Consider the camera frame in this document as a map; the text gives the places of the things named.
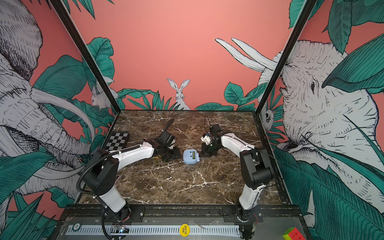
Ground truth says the blue alarm clock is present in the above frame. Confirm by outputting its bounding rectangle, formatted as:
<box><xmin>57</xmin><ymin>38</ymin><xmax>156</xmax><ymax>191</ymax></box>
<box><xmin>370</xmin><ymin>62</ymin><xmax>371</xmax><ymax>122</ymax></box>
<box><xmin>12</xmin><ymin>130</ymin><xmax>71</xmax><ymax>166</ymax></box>
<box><xmin>183</xmin><ymin>149</ymin><xmax>200</xmax><ymax>165</ymax></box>

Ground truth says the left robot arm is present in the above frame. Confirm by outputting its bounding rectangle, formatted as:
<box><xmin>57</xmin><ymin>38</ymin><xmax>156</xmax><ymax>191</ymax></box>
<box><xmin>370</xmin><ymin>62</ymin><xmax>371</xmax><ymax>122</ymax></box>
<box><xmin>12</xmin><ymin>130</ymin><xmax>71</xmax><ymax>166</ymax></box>
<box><xmin>76</xmin><ymin>140</ymin><xmax>181</xmax><ymax>213</ymax></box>

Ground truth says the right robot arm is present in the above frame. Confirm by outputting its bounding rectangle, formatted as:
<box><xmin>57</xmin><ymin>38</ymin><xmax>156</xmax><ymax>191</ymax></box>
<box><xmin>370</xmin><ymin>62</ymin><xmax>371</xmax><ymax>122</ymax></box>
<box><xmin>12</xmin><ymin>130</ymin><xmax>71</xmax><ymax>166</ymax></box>
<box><xmin>201</xmin><ymin>133</ymin><xmax>275</xmax><ymax>210</ymax></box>

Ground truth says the checkerboard calibration card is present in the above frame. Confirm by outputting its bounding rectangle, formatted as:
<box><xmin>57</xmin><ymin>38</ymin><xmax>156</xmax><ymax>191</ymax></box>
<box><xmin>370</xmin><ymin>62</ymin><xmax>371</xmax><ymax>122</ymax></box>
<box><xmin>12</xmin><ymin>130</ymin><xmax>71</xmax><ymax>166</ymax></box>
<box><xmin>104</xmin><ymin>131</ymin><xmax>130</xmax><ymax>152</ymax></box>

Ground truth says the yellow big blind chip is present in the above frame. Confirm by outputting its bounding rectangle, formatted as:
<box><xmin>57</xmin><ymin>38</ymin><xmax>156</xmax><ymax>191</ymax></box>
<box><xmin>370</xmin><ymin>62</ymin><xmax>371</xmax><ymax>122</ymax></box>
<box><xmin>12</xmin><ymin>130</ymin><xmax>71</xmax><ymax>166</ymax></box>
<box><xmin>180</xmin><ymin>224</ymin><xmax>191</xmax><ymax>237</ymax></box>

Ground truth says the small circuit board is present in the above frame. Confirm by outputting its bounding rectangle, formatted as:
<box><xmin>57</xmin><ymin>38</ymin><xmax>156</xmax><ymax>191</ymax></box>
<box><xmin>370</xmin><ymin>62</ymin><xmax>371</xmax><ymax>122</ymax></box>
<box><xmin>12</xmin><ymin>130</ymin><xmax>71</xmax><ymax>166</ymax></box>
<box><xmin>113</xmin><ymin>226</ymin><xmax>130</xmax><ymax>234</ymax></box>

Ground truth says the colourful puzzle cube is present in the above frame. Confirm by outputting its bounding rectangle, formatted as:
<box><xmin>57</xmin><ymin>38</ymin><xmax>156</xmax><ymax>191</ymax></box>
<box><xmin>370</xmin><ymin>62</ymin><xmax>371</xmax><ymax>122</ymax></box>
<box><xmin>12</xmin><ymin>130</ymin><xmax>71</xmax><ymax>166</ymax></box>
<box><xmin>283</xmin><ymin>227</ymin><xmax>306</xmax><ymax>240</ymax></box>

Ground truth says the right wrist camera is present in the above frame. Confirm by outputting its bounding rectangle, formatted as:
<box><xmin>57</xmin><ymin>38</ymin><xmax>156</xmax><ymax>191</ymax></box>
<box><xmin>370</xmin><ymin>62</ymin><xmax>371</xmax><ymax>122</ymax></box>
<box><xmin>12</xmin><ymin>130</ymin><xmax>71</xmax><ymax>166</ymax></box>
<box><xmin>201</xmin><ymin>124</ymin><xmax>223</xmax><ymax>145</ymax></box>

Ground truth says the white slotted cable duct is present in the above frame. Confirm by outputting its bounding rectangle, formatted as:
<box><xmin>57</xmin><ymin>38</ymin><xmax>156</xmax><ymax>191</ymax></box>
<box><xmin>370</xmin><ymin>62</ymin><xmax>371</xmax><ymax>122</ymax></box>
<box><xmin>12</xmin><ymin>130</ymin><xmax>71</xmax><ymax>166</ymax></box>
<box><xmin>65</xmin><ymin>225</ymin><xmax>240</xmax><ymax>237</ymax></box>

